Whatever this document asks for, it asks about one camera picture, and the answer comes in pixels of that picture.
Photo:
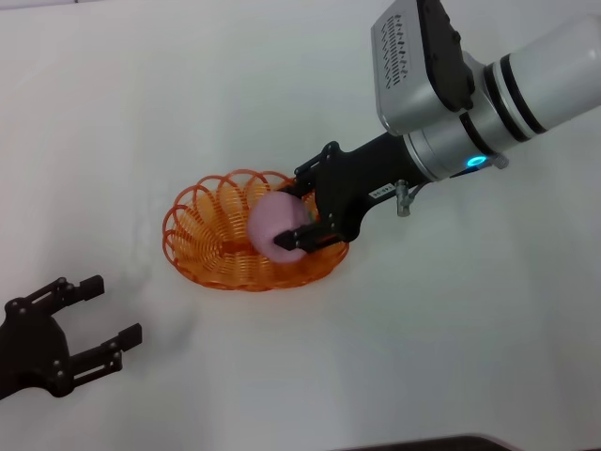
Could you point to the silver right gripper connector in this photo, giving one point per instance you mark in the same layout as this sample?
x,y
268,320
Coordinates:
x,y
403,199

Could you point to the silver vented right wrist housing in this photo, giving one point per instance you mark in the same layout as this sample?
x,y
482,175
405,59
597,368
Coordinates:
x,y
404,94

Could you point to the orange woven plastic basket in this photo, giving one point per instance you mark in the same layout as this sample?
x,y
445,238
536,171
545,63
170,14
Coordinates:
x,y
211,235

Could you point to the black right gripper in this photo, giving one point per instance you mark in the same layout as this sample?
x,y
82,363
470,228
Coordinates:
x,y
357,178

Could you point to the pink peach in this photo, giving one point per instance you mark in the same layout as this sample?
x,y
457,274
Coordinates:
x,y
272,221

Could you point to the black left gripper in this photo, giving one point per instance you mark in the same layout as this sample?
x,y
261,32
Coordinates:
x,y
33,343

